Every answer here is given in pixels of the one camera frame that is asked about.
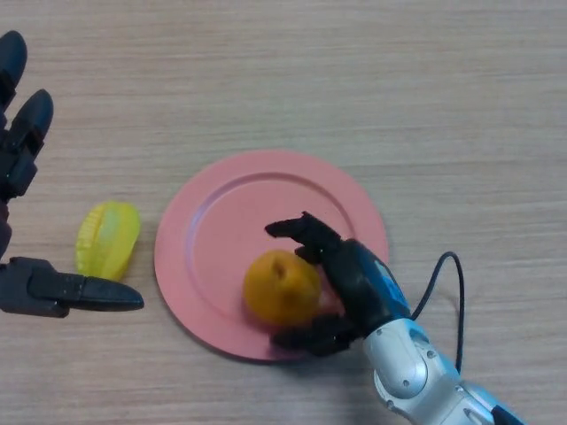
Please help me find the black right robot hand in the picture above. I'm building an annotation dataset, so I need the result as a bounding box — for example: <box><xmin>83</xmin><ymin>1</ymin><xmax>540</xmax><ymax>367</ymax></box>
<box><xmin>264</xmin><ymin>211</ymin><xmax>412</xmax><ymax>358</ymax></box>

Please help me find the yellow starfruit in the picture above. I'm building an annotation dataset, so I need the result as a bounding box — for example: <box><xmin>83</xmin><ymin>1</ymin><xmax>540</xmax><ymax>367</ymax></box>
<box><xmin>74</xmin><ymin>201</ymin><xmax>142</xmax><ymax>282</ymax></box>

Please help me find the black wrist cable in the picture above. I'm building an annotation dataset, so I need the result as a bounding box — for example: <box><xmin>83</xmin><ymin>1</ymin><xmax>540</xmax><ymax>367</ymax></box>
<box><xmin>409</xmin><ymin>251</ymin><xmax>465</xmax><ymax>375</ymax></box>

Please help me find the yellow pear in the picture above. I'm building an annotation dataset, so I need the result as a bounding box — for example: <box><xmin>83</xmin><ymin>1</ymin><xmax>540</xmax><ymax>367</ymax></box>
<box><xmin>243</xmin><ymin>250</ymin><xmax>322</xmax><ymax>327</ymax></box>

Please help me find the pink round plate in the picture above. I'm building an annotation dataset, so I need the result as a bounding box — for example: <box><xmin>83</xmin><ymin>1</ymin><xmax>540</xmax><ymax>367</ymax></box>
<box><xmin>154</xmin><ymin>149</ymin><xmax>390</xmax><ymax>363</ymax></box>

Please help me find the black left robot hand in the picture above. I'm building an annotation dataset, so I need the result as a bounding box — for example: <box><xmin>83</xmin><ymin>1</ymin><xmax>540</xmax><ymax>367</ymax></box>
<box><xmin>0</xmin><ymin>30</ymin><xmax>145</xmax><ymax>319</ymax></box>

